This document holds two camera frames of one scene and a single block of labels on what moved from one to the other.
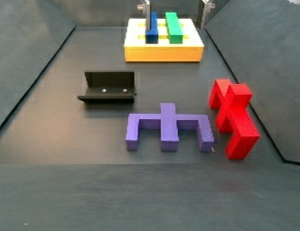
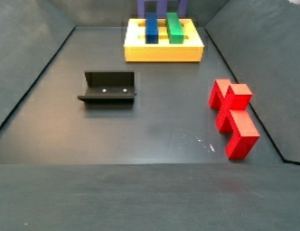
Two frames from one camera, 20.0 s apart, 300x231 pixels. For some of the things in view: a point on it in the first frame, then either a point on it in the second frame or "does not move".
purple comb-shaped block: [169, 127] -> [162, 8]
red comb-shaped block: [230, 97] does not move
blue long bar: [151, 34] does not move
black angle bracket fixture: [109, 87] does not move
